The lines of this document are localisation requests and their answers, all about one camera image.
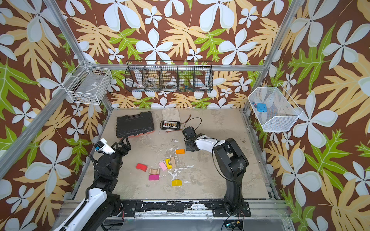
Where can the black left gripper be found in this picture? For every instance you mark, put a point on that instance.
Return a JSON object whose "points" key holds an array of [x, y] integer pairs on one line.
{"points": [[126, 147]]}

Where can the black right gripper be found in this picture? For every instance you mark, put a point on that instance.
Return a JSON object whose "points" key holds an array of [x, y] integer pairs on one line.
{"points": [[189, 138]]}

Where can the orange wood block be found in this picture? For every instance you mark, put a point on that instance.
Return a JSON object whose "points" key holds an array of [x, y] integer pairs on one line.
{"points": [[180, 151]]}

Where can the natural wood arch block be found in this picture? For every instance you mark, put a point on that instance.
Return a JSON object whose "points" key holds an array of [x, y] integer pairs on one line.
{"points": [[153, 171]]}

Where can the light pink wood block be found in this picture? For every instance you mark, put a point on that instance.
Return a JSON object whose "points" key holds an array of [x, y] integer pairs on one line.
{"points": [[163, 166]]}

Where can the natural wood plank block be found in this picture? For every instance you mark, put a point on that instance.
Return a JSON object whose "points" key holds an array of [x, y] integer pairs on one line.
{"points": [[172, 162]]}

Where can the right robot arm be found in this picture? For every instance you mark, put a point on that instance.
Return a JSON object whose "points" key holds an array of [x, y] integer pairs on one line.
{"points": [[232, 164]]}

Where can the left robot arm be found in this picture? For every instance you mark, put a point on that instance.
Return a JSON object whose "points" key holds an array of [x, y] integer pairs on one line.
{"points": [[100, 202]]}

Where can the red wood block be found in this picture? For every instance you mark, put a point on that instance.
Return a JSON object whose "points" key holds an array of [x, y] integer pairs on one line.
{"points": [[141, 167]]}

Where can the magenta wood block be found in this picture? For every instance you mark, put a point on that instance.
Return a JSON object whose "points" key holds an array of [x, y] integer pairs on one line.
{"points": [[153, 177]]}

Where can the yellow rounded wood block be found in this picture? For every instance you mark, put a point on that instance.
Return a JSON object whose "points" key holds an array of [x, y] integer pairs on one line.
{"points": [[176, 182]]}

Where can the black charging board yellow connectors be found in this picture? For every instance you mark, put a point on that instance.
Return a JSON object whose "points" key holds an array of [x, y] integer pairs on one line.
{"points": [[172, 125]]}

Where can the black and red tool case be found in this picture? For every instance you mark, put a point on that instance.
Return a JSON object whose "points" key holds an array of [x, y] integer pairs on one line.
{"points": [[134, 125]]}

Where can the white work glove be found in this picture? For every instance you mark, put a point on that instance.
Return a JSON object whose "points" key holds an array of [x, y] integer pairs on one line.
{"points": [[171, 114]]}

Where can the blue object in basket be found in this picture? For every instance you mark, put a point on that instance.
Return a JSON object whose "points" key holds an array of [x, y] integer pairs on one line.
{"points": [[261, 107]]}

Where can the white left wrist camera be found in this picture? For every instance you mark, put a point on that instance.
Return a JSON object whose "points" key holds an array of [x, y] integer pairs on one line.
{"points": [[102, 147]]}

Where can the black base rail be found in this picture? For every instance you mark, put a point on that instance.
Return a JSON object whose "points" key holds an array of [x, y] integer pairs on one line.
{"points": [[214, 208]]}

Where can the white wire basket left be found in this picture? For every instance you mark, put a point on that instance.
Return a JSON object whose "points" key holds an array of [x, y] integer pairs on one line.
{"points": [[88, 84]]}

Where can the white wire basket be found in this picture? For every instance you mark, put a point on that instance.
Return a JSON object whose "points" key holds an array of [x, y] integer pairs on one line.
{"points": [[88, 84], [282, 110]]}

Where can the black wire basket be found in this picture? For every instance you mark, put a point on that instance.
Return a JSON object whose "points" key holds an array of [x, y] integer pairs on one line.
{"points": [[170, 76]]}

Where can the white wire basket right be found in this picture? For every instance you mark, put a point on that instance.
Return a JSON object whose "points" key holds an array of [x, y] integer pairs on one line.
{"points": [[282, 110]]}

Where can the aluminium frame post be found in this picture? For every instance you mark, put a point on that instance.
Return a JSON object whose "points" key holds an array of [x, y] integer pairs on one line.
{"points": [[74, 45]]}

